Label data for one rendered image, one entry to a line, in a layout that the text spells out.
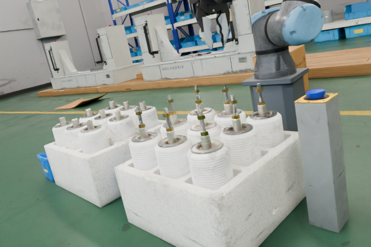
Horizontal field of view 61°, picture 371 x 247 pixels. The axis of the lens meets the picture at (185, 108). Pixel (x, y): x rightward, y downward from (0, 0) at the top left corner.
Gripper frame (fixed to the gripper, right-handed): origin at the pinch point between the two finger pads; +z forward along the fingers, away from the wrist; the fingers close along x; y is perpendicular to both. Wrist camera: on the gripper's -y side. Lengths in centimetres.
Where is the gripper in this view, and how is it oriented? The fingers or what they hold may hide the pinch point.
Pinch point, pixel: (217, 43)
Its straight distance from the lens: 91.9
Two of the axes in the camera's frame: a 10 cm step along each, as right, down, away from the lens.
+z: 2.0, 9.6, 2.2
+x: -9.3, 2.5, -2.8
